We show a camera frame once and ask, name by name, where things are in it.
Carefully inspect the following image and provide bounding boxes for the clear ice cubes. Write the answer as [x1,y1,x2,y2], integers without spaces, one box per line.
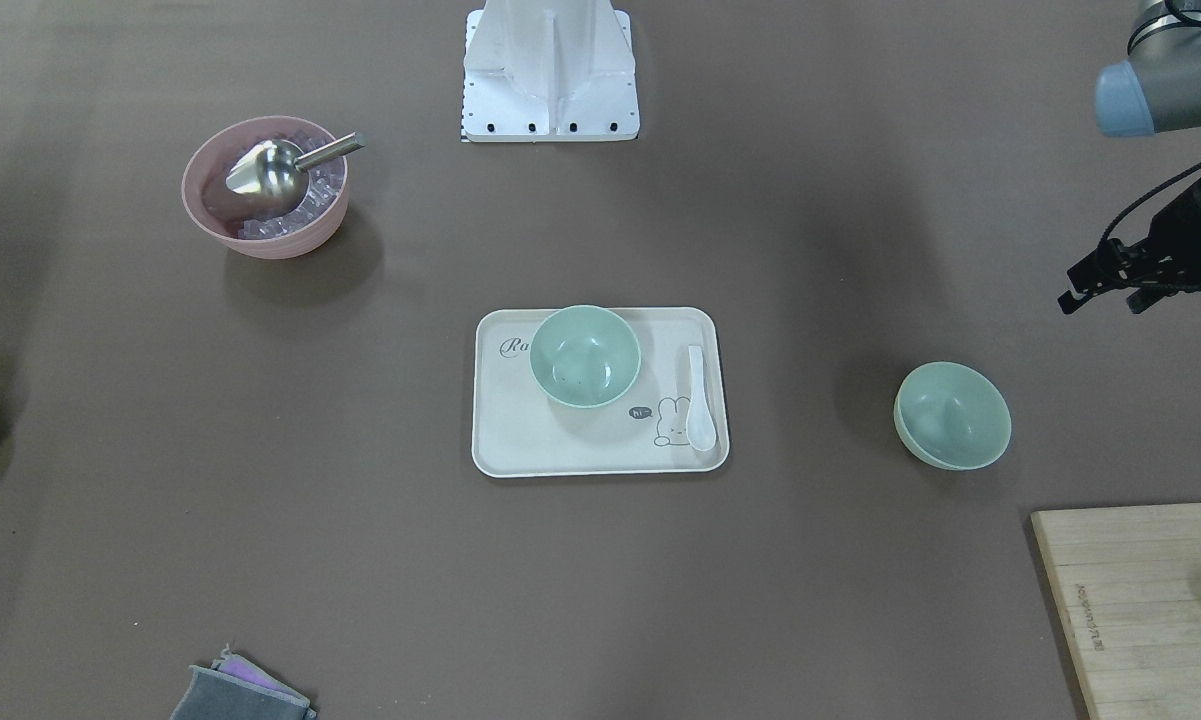
[237,131,347,242]

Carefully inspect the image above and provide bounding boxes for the grey and purple cloths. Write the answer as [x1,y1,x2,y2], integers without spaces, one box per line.
[171,647,318,719]

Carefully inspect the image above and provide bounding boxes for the white ceramic spoon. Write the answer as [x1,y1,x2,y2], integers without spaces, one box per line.
[685,346,716,452]

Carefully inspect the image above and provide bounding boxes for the green bowl on tray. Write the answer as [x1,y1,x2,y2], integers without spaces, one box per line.
[530,305,644,409]

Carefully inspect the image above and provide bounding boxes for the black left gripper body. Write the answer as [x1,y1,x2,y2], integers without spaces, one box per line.
[1066,178,1201,314]

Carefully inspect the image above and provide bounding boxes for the green bowl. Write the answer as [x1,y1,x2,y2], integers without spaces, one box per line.
[530,305,644,409]
[892,361,1012,472]

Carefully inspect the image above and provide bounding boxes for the metal ice scoop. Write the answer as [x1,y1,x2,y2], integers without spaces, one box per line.
[220,132,368,220]

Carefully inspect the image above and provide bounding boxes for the wooden cutting board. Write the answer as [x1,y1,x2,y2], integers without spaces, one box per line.
[1030,502,1201,719]

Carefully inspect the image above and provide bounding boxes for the cream rabbit serving tray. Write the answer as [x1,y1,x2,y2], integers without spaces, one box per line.
[471,307,731,478]

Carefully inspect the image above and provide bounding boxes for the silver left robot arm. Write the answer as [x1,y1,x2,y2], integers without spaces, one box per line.
[1058,1,1201,314]

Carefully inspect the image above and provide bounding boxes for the pink bowl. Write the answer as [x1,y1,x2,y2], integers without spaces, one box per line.
[181,115,349,260]

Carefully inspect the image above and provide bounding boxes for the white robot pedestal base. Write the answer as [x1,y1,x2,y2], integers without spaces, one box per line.
[460,1,641,143]

